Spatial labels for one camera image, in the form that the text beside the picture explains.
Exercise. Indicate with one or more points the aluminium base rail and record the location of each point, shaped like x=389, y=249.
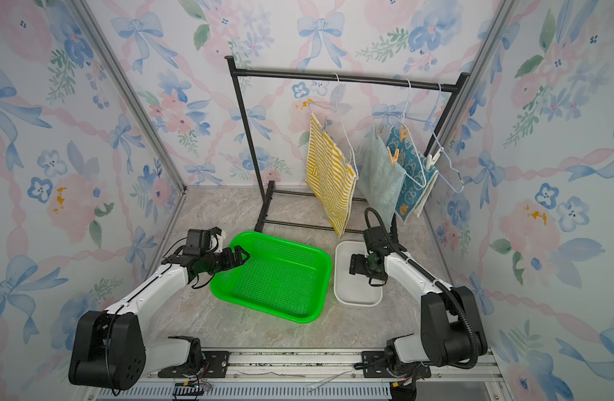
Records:
x=311, y=374

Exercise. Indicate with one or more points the light green towel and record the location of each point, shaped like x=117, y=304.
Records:
x=380, y=180

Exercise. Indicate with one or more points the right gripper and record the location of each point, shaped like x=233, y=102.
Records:
x=356, y=266

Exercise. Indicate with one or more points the white wire hanger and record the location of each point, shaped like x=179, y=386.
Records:
x=318, y=87

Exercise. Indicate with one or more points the white clothespin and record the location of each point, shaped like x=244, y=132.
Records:
x=431, y=160

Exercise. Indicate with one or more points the black clothes rack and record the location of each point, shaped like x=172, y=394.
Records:
x=268, y=190

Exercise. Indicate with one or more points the orange clothespin lower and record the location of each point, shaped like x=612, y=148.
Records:
x=394, y=155

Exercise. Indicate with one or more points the yellow striped towel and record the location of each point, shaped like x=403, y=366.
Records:
x=335, y=183

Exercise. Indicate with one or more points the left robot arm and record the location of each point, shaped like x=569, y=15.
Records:
x=109, y=351

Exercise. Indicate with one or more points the teal patterned towel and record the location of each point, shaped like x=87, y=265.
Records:
x=411, y=199

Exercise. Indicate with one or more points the white hanger middle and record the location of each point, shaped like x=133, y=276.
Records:
x=420, y=183

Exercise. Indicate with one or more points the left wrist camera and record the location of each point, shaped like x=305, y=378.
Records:
x=200, y=242

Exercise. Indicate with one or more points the white plastic bin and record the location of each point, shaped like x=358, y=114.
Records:
x=353, y=290

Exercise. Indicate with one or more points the green plastic basket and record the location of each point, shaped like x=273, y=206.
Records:
x=282, y=278

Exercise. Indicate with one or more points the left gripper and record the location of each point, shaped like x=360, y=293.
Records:
x=231, y=261

